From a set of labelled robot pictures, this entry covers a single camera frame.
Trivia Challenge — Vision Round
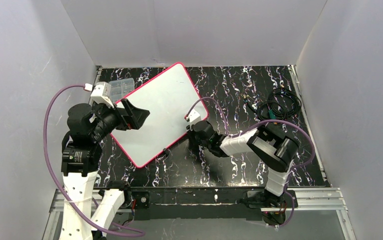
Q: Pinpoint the pink framed whiteboard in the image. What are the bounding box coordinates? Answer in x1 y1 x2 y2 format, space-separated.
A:
111 62 209 168

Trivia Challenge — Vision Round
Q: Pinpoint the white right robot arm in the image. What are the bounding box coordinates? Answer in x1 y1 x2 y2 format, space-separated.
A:
186 120 299 198

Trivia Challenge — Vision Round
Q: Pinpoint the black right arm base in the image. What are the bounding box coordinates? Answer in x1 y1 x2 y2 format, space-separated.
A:
238 190 299 227

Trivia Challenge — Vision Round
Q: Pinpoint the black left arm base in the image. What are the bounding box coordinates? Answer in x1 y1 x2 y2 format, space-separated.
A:
106 180 150 210

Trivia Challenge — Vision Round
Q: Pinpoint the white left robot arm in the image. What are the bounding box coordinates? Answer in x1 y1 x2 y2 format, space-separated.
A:
59 99 150 240

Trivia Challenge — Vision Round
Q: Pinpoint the clear plastic compartment box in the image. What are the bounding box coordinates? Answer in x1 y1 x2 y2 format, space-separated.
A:
109 78 135 103

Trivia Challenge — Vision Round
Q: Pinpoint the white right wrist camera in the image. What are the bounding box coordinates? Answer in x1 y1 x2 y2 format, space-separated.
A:
185 108 202 125

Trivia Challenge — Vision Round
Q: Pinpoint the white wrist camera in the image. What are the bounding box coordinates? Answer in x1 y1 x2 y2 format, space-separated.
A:
83 82 114 109
185 108 202 125

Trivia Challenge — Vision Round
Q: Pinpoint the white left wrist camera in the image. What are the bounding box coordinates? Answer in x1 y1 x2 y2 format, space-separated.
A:
83 82 114 109

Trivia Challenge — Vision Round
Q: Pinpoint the green handled screwdriver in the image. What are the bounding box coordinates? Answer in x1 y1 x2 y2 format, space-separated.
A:
268 107 277 120

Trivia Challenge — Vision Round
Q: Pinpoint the black coiled cable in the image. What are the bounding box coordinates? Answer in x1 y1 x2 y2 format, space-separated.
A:
242 83 303 122

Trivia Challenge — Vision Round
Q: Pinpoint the aluminium front frame rail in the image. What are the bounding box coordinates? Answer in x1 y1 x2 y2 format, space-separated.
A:
49 187 349 213

